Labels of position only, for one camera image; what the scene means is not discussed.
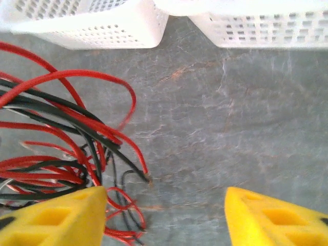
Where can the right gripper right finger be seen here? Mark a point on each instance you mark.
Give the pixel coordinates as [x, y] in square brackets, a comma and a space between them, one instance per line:
[269, 223]

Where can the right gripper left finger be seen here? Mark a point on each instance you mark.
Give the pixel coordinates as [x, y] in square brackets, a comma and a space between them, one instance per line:
[51, 223]

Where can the white perforated plastic basket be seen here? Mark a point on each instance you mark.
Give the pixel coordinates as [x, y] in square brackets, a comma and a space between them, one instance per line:
[256, 33]
[102, 33]

